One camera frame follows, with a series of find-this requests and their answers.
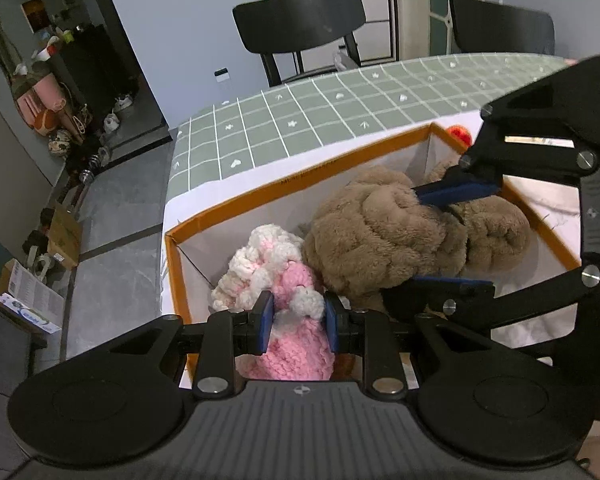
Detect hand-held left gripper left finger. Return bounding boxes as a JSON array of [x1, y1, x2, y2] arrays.
[[97, 290, 276, 401]]

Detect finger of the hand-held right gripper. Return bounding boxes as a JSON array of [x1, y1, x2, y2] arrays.
[[412, 55, 600, 207], [382, 267, 600, 333]]

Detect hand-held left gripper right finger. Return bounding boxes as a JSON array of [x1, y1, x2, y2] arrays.
[[325, 294, 491, 401]]

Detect pink white knitted toy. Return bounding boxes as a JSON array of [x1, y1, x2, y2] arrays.
[[210, 224, 338, 382]]

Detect orange knitted ball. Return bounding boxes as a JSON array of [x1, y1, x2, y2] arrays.
[[445, 125, 473, 147]]

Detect brown plush toy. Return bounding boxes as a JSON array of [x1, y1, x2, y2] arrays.
[[302, 157, 533, 313]]

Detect orange cardboard box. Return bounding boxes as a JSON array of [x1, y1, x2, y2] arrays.
[[164, 121, 583, 391]]

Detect green checked tablecloth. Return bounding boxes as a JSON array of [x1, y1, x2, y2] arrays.
[[167, 52, 571, 206]]

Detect black chair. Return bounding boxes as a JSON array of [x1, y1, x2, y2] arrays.
[[232, 0, 366, 86], [450, 0, 556, 56]]

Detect white glass door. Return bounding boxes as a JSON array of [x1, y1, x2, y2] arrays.
[[397, 0, 503, 58]]

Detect white vanity cabinet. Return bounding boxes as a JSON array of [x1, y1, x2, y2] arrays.
[[277, 0, 398, 68]]

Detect brown cardboard carton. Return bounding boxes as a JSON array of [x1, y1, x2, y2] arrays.
[[47, 205, 83, 268]]

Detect dumbbell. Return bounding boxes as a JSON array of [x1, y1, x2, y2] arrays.
[[77, 145, 113, 181]]

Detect cardboard boxes on floor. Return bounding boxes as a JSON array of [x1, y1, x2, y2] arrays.
[[0, 260, 63, 333]]

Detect patterned ball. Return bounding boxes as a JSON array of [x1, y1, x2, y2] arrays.
[[48, 129, 73, 153]]

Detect dark shoe cabinet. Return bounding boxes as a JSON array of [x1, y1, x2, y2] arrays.
[[47, 25, 168, 141]]

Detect basketball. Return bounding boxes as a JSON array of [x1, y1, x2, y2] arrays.
[[34, 110, 63, 136]]

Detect pink hanging bag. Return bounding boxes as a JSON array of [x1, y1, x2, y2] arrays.
[[12, 72, 68, 128]]

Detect small orange picture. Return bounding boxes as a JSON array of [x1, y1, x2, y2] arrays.
[[21, 0, 48, 31]]

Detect wavy wall mirror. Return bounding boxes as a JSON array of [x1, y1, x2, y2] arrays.
[[0, 12, 23, 78]]

